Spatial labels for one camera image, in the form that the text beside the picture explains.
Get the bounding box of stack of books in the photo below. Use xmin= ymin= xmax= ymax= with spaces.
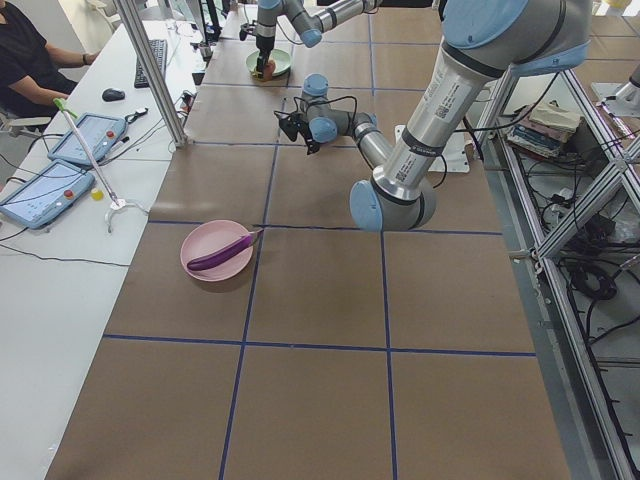
xmin=505 ymin=101 xmax=583 ymax=158

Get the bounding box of aluminium side frame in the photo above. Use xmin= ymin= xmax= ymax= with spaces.
xmin=468 ymin=59 xmax=639 ymax=479

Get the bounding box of purple eggplant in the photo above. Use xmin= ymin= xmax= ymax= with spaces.
xmin=187 ymin=229 xmax=263 ymax=271

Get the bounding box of aluminium frame post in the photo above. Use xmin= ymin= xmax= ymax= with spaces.
xmin=114 ymin=0 xmax=187 ymax=148

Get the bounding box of grabber stick tool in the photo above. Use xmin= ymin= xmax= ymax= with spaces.
xmin=53 ymin=98 xmax=149 ymax=234

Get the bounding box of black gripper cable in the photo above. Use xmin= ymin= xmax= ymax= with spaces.
xmin=273 ymin=94 xmax=359 ymax=132

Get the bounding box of upper teach pendant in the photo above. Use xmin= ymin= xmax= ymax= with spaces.
xmin=47 ymin=113 xmax=127 ymax=167

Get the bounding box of red apple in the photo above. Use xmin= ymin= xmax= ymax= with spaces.
xmin=259 ymin=59 xmax=276 ymax=81

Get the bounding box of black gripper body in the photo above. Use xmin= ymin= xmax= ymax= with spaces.
xmin=256 ymin=35 xmax=273 ymax=75
xmin=278 ymin=112 xmax=313 ymax=143

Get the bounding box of pink plate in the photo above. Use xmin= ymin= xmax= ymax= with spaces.
xmin=180 ymin=220 xmax=253 ymax=282

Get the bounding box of black keyboard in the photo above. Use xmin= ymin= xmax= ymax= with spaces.
xmin=133 ymin=38 xmax=169 ymax=90

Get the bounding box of teach pendant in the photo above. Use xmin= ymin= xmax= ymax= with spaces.
xmin=47 ymin=113 xmax=127 ymax=167
xmin=1 ymin=160 xmax=95 ymax=229

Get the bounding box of black computer mouse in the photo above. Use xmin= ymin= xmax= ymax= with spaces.
xmin=102 ymin=88 xmax=126 ymax=102

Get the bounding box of lower teach pendant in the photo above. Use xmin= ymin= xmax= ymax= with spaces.
xmin=1 ymin=160 xmax=95 ymax=229

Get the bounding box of yellow small cap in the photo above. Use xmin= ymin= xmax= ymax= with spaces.
xmin=90 ymin=188 xmax=104 ymax=201

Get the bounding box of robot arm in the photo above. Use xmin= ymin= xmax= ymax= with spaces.
xmin=279 ymin=1 xmax=591 ymax=231
xmin=255 ymin=0 xmax=382 ymax=78

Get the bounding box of person in black shirt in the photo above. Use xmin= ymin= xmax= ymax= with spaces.
xmin=1 ymin=1 xmax=98 ymax=118

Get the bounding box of green plate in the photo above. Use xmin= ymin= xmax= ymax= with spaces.
xmin=246 ymin=49 xmax=292 ymax=78

